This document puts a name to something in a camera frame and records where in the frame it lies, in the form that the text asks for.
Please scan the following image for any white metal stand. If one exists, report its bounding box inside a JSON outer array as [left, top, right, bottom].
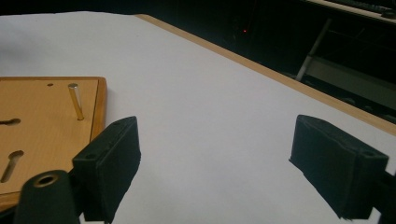
[[295, 18, 396, 111]]

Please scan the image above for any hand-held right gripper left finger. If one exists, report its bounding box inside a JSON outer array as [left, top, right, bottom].
[[72, 116, 142, 224]]

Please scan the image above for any orange framed tray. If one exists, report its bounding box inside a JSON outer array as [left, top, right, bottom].
[[0, 77, 107, 213]]

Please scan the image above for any light desk with keyboard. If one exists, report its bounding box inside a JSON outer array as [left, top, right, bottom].
[[306, 0, 396, 24]]

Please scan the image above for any brass metal peg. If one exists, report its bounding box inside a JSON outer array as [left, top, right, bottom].
[[67, 82, 85, 121]]

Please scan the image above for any wooden table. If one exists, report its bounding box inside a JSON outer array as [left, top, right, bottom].
[[134, 13, 396, 137]]

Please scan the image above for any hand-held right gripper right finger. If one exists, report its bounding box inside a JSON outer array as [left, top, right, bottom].
[[289, 114, 389, 220]]

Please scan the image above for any white paper sheet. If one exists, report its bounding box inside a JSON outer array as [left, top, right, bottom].
[[0, 11, 396, 224]]

